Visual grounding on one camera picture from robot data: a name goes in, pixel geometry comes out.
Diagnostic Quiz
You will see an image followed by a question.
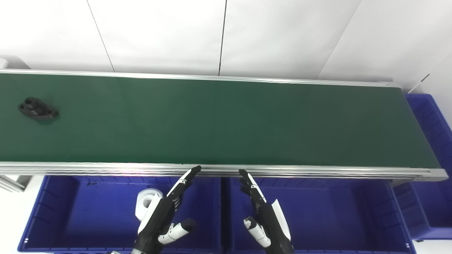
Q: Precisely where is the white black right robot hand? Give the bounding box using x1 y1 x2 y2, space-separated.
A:
239 169 295 254

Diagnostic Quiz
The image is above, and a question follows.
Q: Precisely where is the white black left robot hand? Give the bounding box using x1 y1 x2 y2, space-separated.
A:
132 165 202 254

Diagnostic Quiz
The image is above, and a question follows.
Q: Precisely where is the black flanged part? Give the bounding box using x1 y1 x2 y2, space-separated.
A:
18 97 60 121

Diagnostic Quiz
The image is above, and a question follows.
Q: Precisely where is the white round part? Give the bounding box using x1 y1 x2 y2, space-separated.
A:
135 189 164 221

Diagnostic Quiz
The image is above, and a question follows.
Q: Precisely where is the green conveyor belt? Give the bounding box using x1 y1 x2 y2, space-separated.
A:
0 73 441 169
0 68 449 182

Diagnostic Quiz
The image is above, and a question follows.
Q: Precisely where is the blue plastic bin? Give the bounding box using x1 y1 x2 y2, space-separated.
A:
18 174 224 254
220 176 418 254
391 93 452 241

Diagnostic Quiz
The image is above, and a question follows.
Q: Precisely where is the aluminium conveyor leg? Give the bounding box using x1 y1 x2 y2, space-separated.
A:
0 174 33 193

